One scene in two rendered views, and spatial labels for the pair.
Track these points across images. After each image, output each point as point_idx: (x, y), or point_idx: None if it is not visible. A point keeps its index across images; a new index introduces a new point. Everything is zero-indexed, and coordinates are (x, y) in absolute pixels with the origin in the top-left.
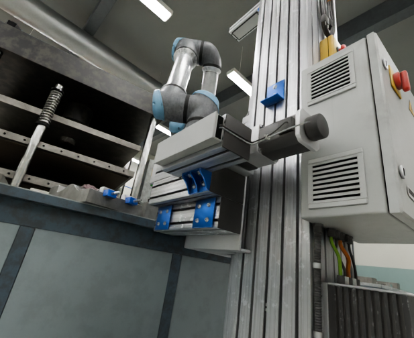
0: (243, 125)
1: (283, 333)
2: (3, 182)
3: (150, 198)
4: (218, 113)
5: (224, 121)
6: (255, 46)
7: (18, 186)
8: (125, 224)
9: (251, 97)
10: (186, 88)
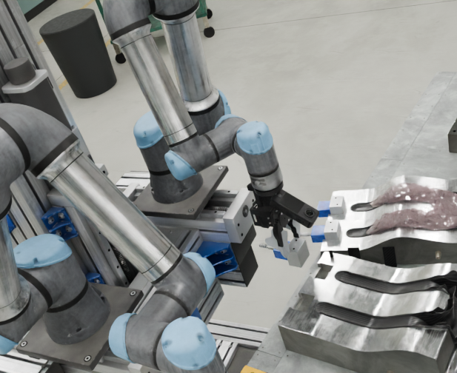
0: (115, 184)
1: None
2: None
3: (253, 229)
4: (138, 147)
5: (127, 177)
6: (36, 43)
7: (378, 163)
8: None
9: (84, 141)
10: (178, 86)
